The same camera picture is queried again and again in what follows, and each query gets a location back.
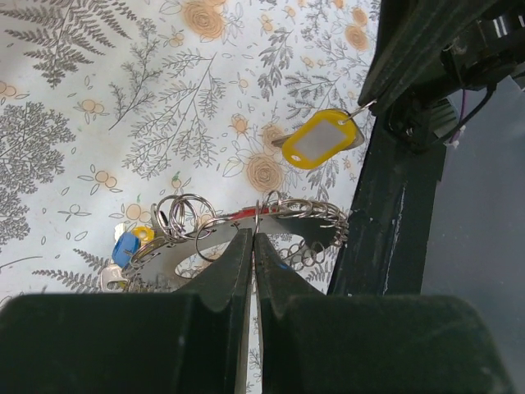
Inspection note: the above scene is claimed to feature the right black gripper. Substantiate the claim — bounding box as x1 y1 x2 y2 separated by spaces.
358 0 524 153

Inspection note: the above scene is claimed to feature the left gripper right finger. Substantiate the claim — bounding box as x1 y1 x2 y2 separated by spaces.
253 233 513 393

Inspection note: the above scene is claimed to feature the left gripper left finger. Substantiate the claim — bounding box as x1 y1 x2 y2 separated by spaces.
1 246 252 393

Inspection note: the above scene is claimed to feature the yellow tag with key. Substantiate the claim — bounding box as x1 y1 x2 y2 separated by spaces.
271 101 374 170

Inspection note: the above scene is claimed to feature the metal keyring disc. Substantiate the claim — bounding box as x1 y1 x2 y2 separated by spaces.
121 191 349 292

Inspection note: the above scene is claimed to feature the plain silver key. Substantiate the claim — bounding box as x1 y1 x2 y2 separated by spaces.
99 263 127 292

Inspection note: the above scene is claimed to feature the blue capped key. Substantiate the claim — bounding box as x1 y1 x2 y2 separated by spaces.
112 232 140 268

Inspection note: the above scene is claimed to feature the yellow capped key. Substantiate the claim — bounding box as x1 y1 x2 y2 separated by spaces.
131 226 155 244

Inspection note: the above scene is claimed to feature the red capped key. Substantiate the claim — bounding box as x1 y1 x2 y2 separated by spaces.
231 207 272 221

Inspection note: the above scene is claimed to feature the floral table mat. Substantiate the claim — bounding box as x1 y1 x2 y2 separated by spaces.
0 0 382 394

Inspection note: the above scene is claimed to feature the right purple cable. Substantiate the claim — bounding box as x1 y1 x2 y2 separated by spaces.
445 88 473 149

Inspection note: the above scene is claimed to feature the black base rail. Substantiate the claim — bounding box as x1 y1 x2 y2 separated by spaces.
328 98 457 296

